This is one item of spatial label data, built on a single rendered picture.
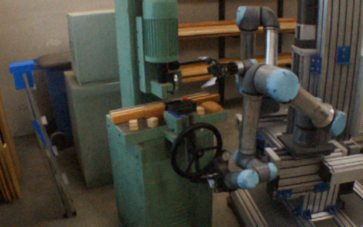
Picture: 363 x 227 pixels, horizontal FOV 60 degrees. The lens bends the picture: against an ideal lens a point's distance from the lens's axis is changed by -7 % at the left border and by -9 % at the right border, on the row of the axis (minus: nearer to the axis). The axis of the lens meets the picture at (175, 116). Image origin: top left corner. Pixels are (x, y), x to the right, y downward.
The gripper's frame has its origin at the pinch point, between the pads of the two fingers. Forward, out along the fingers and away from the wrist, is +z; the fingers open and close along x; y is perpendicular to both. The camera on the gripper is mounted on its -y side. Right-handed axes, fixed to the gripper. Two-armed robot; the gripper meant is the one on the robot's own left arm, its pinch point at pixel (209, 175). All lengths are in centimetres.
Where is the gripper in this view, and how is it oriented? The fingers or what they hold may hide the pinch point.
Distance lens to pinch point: 164.7
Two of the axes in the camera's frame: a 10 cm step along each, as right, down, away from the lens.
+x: 9.0, -1.6, 4.0
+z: -3.7, 1.7, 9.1
